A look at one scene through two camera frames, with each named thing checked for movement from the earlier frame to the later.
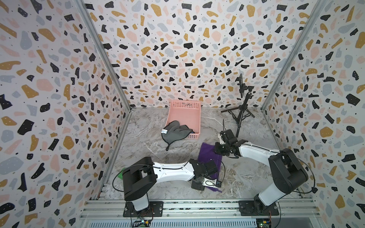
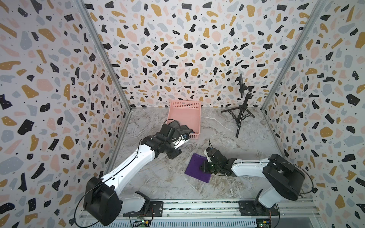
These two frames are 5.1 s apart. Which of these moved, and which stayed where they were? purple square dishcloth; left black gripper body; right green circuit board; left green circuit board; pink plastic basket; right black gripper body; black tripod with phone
Moved: right black gripper body; left black gripper body; purple square dishcloth
Stayed: pink plastic basket; left green circuit board; black tripod with phone; right green circuit board
